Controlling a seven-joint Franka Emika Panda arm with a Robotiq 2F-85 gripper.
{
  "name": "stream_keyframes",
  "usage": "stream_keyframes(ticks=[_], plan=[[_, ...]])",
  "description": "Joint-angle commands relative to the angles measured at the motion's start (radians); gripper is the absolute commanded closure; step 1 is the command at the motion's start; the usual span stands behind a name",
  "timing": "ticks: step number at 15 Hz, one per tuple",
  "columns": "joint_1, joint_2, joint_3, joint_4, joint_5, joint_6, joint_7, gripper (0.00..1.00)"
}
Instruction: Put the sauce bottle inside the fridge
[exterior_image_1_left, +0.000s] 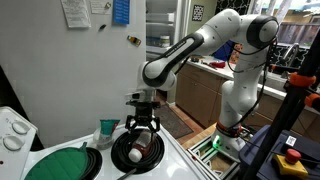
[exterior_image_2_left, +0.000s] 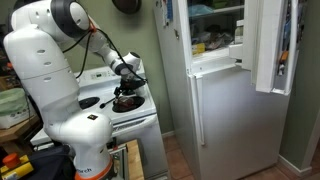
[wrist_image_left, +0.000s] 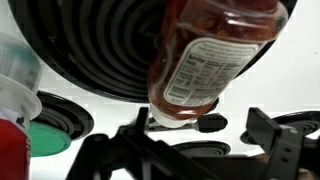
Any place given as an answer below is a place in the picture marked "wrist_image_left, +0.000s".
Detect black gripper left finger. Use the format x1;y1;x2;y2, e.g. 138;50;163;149
116;106;188;180

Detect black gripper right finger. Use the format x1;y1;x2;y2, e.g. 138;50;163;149
245;106;303;180

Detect black coil stove burner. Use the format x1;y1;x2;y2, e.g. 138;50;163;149
171;140;232;158
30;90;95;142
239;110;320;145

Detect white electric stove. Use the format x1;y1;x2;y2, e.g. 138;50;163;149
0;0;320;180

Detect green leaf-shaped mat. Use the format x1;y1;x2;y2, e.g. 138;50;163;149
27;120;72;158

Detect large black coil burner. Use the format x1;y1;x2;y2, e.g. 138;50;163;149
7;0;298;104

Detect clear cup with teal packet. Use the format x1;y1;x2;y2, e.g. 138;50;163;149
0;30;43;180

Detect utensil with black handle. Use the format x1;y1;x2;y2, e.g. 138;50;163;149
147;112;230;134

